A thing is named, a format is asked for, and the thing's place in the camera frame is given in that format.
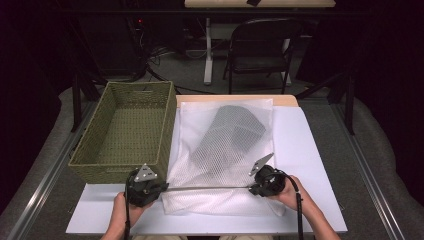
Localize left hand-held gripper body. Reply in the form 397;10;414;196
124;163;164;207

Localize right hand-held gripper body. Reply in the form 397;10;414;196
248;152;288;198

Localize black cloth garment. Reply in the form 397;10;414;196
189;104;268;175

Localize green woven basket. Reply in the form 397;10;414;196
66;81;178;185

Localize white mesh laundry bag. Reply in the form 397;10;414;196
161;98;288;217

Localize person's right hand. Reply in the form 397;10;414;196
270;175;314;212

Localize person's left hand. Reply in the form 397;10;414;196
112;191;149;232

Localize person's right leg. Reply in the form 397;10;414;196
218;234;275;240

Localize white board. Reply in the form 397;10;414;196
65;105;348;236

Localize black metal stand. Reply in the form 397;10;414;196
294;72;356;136
70;71;102;134

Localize white desk leg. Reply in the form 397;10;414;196
203;17;215;86

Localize black folding chair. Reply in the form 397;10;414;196
222;17;304;95

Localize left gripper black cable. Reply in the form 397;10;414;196
123;173;133;240

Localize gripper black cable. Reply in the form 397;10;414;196
274;168;306;240
123;173;133;240

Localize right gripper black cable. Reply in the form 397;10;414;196
274;168;306;240

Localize aluminium rail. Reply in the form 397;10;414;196
6;101;98;240
329;103;406;240

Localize bundle of floor cables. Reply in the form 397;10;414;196
128;33;209;96

